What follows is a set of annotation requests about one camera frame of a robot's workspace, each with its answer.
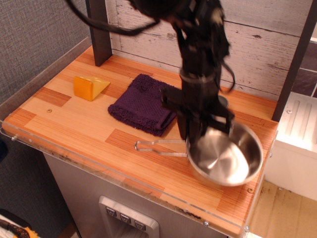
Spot dark right shelf post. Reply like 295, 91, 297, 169
271, 0, 317, 122

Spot yellow cheese wedge toy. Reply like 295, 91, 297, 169
73, 76, 110, 101

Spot purple folded cloth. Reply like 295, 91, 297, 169
108, 74, 176, 136

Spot orange cloth at corner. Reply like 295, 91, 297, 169
24, 227, 39, 238

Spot clear acrylic table edge guard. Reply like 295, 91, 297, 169
2, 117, 264, 237

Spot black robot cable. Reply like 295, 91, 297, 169
65, 0, 161, 37

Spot grey scoop with blue handle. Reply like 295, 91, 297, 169
218, 95, 229, 108

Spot stainless steel pot with handle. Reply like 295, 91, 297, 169
134, 122, 264, 187

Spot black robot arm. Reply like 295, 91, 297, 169
131, 0, 234, 144

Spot silver dispenser panel with buttons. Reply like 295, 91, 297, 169
99, 196, 160, 238

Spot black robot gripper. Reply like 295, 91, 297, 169
161, 74, 234, 145

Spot white ridged side cabinet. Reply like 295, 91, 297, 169
264, 92, 317, 200

